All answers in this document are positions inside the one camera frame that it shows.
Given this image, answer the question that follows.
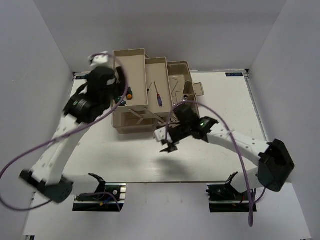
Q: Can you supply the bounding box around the green orange stubby screwdriver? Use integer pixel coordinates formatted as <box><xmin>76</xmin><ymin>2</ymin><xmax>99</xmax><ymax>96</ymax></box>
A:
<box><xmin>126</xmin><ymin>86</ymin><xmax>133</xmax><ymax>101</ymax></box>

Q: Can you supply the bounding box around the beige plastic toolbox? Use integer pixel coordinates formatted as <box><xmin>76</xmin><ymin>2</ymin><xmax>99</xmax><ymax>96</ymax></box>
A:
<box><xmin>112</xmin><ymin>48</ymin><xmax>204</xmax><ymax>135</ymax></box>

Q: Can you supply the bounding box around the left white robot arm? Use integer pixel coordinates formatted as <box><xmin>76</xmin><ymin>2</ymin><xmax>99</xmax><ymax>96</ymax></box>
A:
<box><xmin>19</xmin><ymin>51</ymin><xmax>129</xmax><ymax>204</ymax></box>

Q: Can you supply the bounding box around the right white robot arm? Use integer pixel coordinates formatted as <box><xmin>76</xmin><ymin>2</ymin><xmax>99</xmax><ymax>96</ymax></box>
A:
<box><xmin>153</xmin><ymin>104</ymin><xmax>295</xmax><ymax>200</ymax></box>

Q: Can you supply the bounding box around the left blue table label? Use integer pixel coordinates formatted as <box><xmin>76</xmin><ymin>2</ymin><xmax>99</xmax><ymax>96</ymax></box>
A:
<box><xmin>75</xmin><ymin>75</ymin><xmax>88</xmax><ymax>80</ymax></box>

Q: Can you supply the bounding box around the blue table label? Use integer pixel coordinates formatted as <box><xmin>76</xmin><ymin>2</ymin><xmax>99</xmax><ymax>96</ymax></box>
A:
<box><xmin>225</xmin><ymin>72</ymin><xmax>243</xmax><ymax>77</ymax></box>
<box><xmin>75</xmin><ymin>75</ymin><xmax>88</xmax><ymax>80</ymax></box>

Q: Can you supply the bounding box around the right blue table label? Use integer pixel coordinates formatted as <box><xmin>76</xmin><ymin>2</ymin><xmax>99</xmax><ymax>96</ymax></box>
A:
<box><xmin>225</xmin><ymin>72</ymin><xmax>243</xmax><ymax>77</ymax></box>

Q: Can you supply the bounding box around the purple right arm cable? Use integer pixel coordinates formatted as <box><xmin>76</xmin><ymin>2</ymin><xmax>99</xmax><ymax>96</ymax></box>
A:
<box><xmin>163</xmin><ymin>101</ymin><xmax>267</xmax><ymax>228</ymax></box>

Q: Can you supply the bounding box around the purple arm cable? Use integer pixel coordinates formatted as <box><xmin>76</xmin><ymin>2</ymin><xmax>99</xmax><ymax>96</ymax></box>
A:
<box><xmin>163</xmin><ymin>101</ymin><xmax>267</xmax><ymax>228</ymax></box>
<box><xmin>0</xmin><ymin>51</ymin><xmax>131</xmax><ymax>211</ymax></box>

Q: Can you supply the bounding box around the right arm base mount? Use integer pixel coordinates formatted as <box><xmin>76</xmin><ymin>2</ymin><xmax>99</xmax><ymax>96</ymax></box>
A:
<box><xmin>206</xmin><ymin>184</ymin><xmax>250</xmax><ymax>213</ymax></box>

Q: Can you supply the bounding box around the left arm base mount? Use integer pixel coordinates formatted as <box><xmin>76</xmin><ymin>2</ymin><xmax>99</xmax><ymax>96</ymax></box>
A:
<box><xmin>72</xmin><ymin>183</ymin><xmax>127</xmax><ymax>213</ymax></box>

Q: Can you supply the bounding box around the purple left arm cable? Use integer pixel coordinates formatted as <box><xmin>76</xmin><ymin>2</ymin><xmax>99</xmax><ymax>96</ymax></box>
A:
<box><xmin>0</xmin><ymin>51</ymin><xmax>131</xmax><ymax>211</ymax></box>

